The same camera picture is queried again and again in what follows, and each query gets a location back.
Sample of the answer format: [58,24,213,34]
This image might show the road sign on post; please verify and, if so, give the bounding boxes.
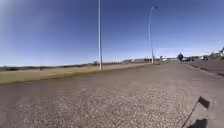
[177,52,184,64]

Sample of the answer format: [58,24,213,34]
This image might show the low distant buildings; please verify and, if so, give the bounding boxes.
[111,57,161,65]

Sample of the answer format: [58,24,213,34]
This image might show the grey gravel asphalt path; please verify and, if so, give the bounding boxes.
[0,60,224,128]

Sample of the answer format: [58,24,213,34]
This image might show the dry grass strip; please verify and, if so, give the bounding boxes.
[0,62,158,85]

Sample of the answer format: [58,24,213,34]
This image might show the curved street lamp pole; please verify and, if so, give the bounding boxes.
[147,5,160,65]

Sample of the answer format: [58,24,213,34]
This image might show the grey asphalt road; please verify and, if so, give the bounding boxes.
[185,59,224,76]

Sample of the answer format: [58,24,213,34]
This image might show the tall pale pole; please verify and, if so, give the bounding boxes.
[97,0,103,72]

